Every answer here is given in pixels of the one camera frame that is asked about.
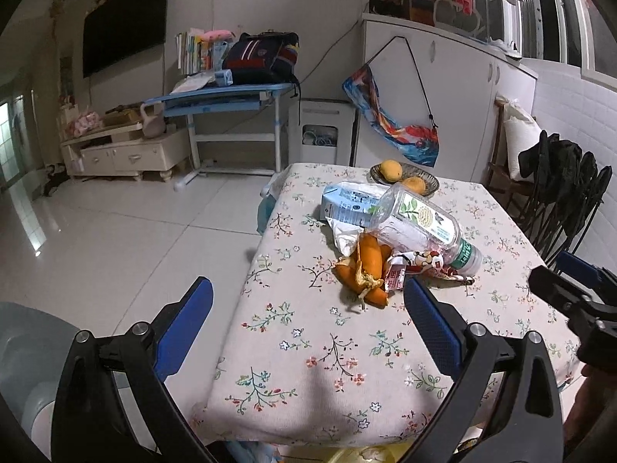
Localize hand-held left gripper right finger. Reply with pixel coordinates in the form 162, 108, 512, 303
400, 275, 565, 463

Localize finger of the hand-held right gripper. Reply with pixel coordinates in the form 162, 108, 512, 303
554, 251, 617, 300
528, 265, 603, 321

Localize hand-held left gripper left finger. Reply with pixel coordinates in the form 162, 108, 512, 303
51, 276, 217, 463

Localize clear red printed wrapper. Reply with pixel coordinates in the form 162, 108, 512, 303
386, 250, 475, 291

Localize small orange peel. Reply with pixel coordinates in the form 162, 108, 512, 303
335, 258, 389, 309

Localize clear plastic bottle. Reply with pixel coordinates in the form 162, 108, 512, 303
369, 182, 484, 273

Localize grey trash bin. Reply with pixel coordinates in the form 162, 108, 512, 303
0, 301, 131, 461

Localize person's right forearm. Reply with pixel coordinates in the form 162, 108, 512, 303
561, 363, 617, 454

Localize row of black folding chairs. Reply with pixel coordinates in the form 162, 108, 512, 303
521, 145, 613, 271

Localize black cloth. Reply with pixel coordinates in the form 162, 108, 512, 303
518, 130, 585, 190

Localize floral tablecloth table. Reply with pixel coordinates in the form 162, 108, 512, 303
190, 161, 582, 447

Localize wooden chair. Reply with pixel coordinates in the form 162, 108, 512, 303
487, 96, 536, 214

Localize white crumpled tissue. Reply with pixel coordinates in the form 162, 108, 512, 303
327, 217, 372, 257

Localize white pillow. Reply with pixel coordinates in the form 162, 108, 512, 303
501, 99, 546, 182

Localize teal chair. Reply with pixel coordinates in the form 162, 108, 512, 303
255, 176, 290, 235

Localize blue white milk carton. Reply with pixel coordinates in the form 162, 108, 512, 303
319, 181, 401, 230

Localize yellow basin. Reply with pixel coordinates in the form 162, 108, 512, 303
284, 446, 401, 463

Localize grey patterned fruit bowl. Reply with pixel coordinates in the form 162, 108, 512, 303
369, 161, 440, 198

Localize cream television cabinet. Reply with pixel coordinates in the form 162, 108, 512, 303
60, 123, 191, 184

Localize small dark object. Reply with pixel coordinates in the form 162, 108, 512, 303
42, 164, 69, 197

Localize pink jug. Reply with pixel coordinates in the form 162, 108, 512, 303
140, 103, 167, 140

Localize colourful printed bag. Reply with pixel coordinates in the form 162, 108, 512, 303
342, 35, 442, 169

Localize white tall cabinet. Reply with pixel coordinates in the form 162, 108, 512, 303
354, 12, 539, 184

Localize blue study desk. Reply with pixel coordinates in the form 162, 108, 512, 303
142, 82, 300, 177

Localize pink flower bouquet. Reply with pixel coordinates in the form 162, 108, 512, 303
67, 111, 100, 137

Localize white paper sheets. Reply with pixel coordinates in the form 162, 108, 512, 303
169, 71, 215, 95

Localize white air purifier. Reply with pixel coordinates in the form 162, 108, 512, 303
299, 99, 356, 167

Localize glass door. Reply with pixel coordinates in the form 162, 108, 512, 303
0, 96, 26, 185

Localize row of books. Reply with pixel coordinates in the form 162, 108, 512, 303
176, 29, 227, 75

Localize dark striped backpack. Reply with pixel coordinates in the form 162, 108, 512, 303
222, 32, 300, 85

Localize window frame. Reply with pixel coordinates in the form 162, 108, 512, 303
523, 0, 617, 88

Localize black wall television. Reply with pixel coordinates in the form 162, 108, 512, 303
82, 0, 172, 78

